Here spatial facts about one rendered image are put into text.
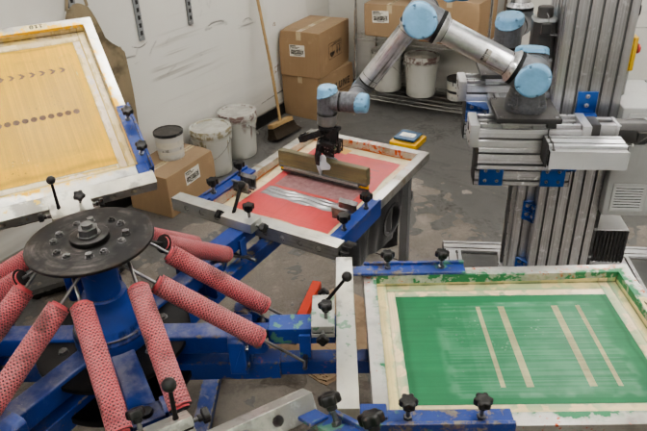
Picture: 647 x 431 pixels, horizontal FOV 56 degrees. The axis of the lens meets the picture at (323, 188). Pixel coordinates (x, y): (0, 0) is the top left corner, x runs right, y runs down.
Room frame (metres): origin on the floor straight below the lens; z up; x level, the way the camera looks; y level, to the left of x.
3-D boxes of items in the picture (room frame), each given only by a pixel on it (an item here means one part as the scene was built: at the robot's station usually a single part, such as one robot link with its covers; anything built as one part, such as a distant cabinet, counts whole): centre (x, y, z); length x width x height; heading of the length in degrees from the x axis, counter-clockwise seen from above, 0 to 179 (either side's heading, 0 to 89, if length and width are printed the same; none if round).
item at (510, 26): (2.59, -0.82, 1.42); 0.13 x 0.12 x 0.14; 147
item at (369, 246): (2.08, -0.18, 0.79); 0.46 x 0.09 x 0.33; 148
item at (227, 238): (1.65, 0.30, 1.02); 0.17 x 0.06 x 0.05; 148
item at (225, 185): (2.07, 0.37, 0.97); 0.30 x 0.05 x 0.07; 148
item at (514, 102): (2.09, -0.75, 1.31); 0.15 x 0.15 x 0.10
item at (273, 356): (1.21, -0.06, 0.90); 1.24 x 0.06 x 0.06; 88
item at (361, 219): (1.78, -0.10, 0.97); 0.30 x 0.05 x 0.07; 148
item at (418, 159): (2.13, 0.01, 0.97); 0.79 x 0.58 x 0.04; 148
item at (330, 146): (2.14, -0.03, 1.14); 0.09 x 0.08 x 0.12; 58
